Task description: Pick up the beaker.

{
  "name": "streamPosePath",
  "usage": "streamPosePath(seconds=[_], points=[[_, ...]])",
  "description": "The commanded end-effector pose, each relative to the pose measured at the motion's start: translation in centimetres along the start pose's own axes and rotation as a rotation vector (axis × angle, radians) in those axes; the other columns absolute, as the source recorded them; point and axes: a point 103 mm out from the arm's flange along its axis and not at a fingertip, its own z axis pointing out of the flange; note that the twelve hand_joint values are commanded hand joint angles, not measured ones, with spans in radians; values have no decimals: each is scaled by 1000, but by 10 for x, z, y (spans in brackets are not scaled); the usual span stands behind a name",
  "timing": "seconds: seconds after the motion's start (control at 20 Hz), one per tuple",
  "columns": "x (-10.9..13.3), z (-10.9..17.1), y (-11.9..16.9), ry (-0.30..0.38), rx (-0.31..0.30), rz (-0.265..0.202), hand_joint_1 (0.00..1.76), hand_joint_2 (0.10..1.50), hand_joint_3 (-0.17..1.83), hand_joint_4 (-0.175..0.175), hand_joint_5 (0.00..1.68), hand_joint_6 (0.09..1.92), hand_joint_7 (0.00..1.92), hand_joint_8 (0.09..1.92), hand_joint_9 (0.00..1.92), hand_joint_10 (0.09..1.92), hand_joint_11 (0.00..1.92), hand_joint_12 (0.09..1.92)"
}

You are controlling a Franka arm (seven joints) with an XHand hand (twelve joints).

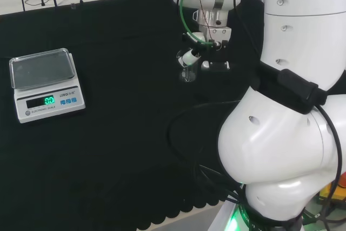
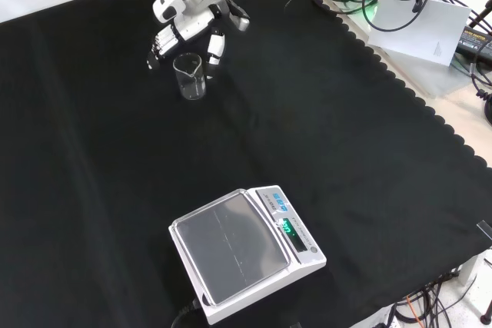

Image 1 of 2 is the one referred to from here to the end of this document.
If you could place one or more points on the yellow stop button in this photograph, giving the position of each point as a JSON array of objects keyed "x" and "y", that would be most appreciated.
[{"x": 342, "y": 193}]

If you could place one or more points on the clear glass beaker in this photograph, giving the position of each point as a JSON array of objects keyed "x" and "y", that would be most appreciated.
[{"x": 189, "y": 75}]

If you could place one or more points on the clear plastic cloth clip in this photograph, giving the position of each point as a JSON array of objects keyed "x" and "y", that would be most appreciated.
[{"x": 73, "y": 6}]

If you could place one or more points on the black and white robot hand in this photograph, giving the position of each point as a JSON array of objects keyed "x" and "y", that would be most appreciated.
[{"x": 217, "y": 64}]

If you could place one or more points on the black bench cloth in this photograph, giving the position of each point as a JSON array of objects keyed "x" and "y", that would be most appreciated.
[{"x": 121, "y": 79}]

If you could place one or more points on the white electronic balance steel pan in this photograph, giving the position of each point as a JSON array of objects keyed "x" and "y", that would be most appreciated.
[{"x": 54, "y": 112}]

